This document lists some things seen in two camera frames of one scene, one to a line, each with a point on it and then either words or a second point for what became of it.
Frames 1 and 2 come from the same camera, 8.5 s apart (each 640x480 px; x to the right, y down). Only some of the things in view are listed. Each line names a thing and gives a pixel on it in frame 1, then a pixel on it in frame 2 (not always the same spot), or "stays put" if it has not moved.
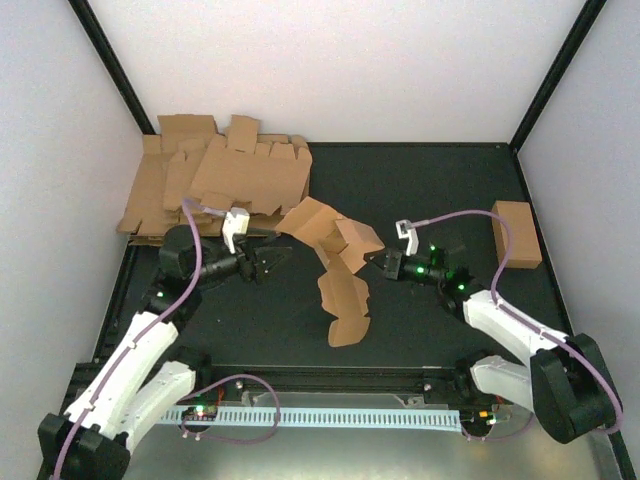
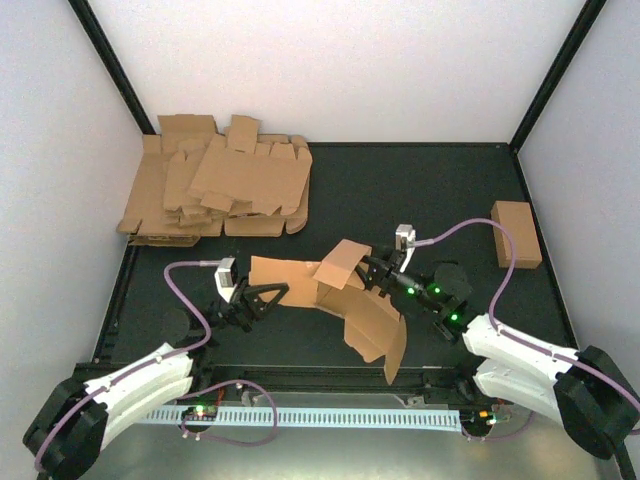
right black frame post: x=557 y=72 stays put
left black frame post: x=109 y=57 stays put
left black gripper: x=260 y=254 → x=246 y=308
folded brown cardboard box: x=525 y=250 stays put
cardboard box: x=342 y=245 → x=373 y=327
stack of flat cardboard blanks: x=215 y=172 stays put
